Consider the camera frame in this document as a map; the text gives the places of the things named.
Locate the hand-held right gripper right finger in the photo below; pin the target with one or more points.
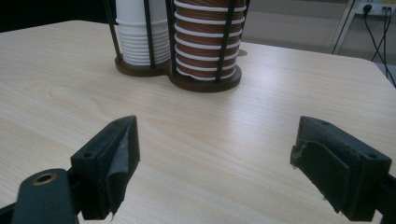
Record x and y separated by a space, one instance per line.
342 165

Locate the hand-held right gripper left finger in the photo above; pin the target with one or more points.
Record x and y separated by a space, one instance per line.
102 161

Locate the stack of white paper cups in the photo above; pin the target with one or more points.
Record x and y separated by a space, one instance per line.
134 34

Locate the stack of brown paper cups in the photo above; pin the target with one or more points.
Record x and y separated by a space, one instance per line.
199 39

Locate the white metal stand leg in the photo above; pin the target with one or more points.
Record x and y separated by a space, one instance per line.
342 25

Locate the white power strip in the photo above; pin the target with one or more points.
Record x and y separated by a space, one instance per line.
378 7

